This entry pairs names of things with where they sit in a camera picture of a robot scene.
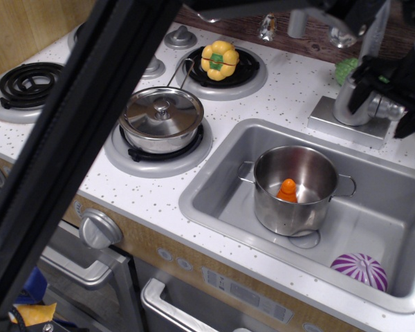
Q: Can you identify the silver toy faucet with lever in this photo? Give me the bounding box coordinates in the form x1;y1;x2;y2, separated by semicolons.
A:
308;1;404;149

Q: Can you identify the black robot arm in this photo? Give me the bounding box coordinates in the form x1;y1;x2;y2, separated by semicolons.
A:
0;1;415;331

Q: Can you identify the silver oven door handle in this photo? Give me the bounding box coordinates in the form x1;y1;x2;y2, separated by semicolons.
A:
41;246;127;291

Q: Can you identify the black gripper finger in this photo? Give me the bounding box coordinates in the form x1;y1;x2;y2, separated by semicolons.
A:
348;77;380;114
394;108;415;138

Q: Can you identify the green toy lettuce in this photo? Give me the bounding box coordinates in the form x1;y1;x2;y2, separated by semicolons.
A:
334;57;358;86

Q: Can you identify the silver oven dial knob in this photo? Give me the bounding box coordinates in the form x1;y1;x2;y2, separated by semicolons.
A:
79;208;123;250

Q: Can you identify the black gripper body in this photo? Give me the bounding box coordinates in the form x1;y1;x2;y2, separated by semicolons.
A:
352;43;415;107

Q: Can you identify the front left stove burner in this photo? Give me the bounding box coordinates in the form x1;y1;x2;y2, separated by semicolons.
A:
0;62;64;124

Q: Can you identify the grey toy sink basin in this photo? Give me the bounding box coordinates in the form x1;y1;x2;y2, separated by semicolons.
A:
179;119;415;313

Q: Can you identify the hanging silver ladle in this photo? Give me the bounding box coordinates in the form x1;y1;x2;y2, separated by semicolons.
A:
328;27;357;49

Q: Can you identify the steel pot with lid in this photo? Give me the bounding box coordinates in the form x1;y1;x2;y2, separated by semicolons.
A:
119;57;205;155

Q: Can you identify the front right stove burner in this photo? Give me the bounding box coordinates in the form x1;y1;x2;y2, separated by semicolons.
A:
104;120;213;178

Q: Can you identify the purple striped toy onion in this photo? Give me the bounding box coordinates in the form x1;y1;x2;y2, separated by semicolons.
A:
331;253;389;292

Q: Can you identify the silver stove knob back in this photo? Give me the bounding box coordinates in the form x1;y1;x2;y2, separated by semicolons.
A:
164;26;197;50

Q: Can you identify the tall steel pot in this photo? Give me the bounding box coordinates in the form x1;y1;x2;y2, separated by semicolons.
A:
239;146;357;237

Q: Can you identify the silver stove knob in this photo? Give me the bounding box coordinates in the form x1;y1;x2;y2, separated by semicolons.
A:
164;26;197;50
142;55;165;80

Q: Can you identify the silver stove knob middle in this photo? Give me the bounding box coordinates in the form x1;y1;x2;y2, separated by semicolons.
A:
142;55;165;80

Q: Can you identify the hanging slotted spoon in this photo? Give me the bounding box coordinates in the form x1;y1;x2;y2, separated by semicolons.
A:
196;12;221;24

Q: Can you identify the yellow toy bell pepper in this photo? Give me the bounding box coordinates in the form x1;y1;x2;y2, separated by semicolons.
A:
201;40;239;82

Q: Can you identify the orange toy carrot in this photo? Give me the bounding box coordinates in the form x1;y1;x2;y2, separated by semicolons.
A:
277;178;297;203

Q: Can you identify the silver dishwasher door handle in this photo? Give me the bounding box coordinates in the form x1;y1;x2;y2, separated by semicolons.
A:
140;278;216;332

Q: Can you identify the yellow cloth piece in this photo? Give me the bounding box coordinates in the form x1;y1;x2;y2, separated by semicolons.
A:
8;302;57;327

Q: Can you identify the back right stove burner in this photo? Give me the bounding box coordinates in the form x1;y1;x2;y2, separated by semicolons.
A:
175;47;268;101

